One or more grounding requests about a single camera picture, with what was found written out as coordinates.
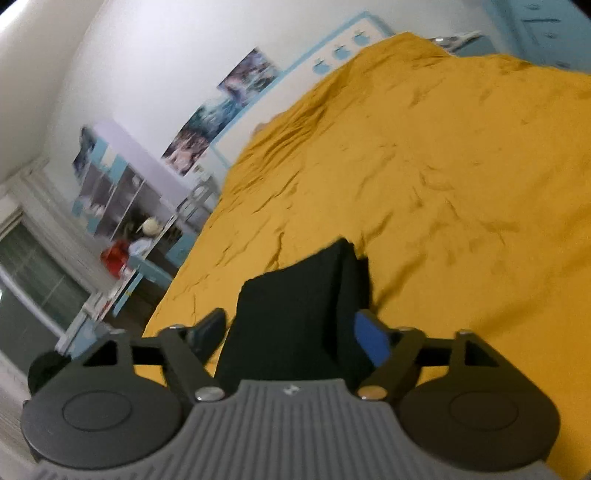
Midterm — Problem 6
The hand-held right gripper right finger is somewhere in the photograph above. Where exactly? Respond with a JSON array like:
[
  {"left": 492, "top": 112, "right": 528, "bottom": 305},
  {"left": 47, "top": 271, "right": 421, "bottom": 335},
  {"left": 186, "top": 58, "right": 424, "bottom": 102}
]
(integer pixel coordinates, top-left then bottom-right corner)
[{"left": 353, "top": 310, "right": 502, "bottom": 401}]

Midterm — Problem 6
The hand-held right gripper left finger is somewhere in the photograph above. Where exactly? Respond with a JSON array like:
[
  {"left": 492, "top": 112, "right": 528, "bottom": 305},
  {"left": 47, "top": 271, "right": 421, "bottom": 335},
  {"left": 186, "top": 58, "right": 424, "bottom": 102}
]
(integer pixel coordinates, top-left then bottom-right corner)
[{"left": 83, "top": 308, "right": 228, "bottom": 402}]

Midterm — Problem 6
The black garment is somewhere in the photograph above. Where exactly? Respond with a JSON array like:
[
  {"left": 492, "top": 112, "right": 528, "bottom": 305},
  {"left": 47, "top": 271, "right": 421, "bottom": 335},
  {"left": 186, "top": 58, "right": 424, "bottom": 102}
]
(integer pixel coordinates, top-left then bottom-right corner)
[{"left": 215, "top": 237, "right": 393, "bottom": 393}]

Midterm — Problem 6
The light blue desk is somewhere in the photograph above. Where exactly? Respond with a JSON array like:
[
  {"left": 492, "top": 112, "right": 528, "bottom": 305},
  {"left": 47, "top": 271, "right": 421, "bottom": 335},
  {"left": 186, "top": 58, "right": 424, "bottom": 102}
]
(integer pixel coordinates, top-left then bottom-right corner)
[{"left": 55, "top": 217, "right": 199, "bottom": 352}]

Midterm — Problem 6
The red object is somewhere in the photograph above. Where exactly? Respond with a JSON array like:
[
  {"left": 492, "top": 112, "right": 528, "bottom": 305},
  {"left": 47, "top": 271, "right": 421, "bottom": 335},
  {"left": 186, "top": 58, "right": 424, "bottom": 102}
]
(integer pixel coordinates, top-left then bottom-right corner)
[{"left": 100, "top": 240, "right": 132, "bottom": 277}]

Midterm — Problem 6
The white chair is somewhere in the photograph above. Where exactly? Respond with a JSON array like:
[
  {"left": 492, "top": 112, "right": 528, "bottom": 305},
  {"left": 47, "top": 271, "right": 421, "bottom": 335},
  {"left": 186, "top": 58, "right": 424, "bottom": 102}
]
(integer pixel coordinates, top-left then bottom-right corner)
[{"left": 178, "top": 178, "right": 220, "bottom": 229}]

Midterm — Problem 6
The mustard yellow blanket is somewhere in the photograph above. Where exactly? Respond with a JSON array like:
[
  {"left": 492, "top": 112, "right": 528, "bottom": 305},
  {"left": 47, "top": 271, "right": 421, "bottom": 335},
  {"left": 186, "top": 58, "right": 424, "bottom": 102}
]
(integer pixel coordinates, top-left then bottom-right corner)
[{"left": 141, "top": 31, "right": 591, "bottom": 480}]

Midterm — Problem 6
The window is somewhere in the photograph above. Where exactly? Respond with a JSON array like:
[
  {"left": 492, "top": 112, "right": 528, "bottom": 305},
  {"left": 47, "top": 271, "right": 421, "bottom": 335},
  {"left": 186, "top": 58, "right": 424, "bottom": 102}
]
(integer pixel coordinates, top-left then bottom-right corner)
[{"left": 0, "top": 203, "right": 93, "bottom": 333}]

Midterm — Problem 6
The lilac and blue shelf unit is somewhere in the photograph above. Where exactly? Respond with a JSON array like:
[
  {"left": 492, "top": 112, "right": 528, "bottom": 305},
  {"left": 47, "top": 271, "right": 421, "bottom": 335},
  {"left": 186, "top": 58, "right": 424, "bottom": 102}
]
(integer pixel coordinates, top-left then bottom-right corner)
[{"left": 71, "top": 121, "right": 190, "bottom": 241}]

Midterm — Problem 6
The white and blue headboard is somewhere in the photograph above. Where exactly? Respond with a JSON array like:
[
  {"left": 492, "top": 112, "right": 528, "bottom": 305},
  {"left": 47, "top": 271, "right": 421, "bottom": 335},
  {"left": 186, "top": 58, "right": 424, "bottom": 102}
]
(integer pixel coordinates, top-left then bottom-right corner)
[{"left": 210, "top": 10, "right": 398, "bottom": 169}]

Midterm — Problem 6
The light blue dresser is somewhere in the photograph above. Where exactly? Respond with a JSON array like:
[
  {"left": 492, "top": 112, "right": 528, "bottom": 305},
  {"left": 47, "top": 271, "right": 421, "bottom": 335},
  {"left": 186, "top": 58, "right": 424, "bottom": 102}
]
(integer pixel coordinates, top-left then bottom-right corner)
[{"left": 480, "top": 0, "right": 591, "bottom": 72}]

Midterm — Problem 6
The pale figures wall poster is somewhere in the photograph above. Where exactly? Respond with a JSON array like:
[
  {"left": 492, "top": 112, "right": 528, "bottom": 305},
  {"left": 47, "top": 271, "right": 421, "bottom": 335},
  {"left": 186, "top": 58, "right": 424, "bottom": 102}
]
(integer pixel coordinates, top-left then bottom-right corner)
[{"left": 161, "top": 127, "right": 213, "bottom": 178}]

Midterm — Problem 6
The teal wall poster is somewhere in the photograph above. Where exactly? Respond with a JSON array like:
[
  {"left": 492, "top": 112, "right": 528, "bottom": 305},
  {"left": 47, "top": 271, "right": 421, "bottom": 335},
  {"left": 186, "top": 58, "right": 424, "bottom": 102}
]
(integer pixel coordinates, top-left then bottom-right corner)
[{"left": 182, "top": 95, "right": 245, "bottom": 139}]

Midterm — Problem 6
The purple wall poster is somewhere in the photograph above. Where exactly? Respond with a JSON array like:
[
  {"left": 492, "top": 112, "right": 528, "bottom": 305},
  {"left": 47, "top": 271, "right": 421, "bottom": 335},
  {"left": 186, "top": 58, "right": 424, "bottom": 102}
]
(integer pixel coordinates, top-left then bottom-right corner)
[{"left": 217, "top": 46, "right": 282, "bottom": 109}]

